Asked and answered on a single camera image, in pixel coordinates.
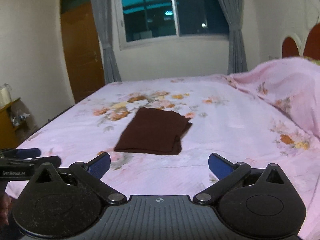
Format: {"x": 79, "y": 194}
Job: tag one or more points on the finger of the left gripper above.
{"x": 14, "y": 162}
{"x": 19, "y": 153}

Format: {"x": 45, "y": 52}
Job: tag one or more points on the dark maroon cloth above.
{"x": 154, "y": 131}

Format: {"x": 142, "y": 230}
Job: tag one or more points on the white container on cabinet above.
{"x": 5, "y": 96}

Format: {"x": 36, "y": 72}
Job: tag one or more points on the brown wooden door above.
{"x": 81, "y": 48}

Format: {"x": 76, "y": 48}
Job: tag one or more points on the grey curtain left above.
{"x": 102, "y": 13}

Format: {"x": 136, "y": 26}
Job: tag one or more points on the person right hand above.
{"x": 5, "y": 205}

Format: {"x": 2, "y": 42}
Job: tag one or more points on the grey curtain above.
{"x": 232, "y": 10}
{"x": 102, "y": 13}

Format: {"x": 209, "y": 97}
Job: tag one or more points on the white framed window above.
{"x": 141, "y": 21}

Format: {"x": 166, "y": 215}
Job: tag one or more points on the wooden side cabinet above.
{"x": 11, "y": 135}

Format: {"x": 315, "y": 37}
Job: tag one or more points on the pink floral bed sheet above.
{"x": 267, "y": 115}

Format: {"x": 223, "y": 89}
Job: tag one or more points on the grey curtain right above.
{"x": 232, "y": 10}

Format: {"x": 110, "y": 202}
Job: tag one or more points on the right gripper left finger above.
{"x": 82, "y": 182}

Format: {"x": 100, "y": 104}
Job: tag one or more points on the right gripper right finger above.
{"x": 233, "y": 185}

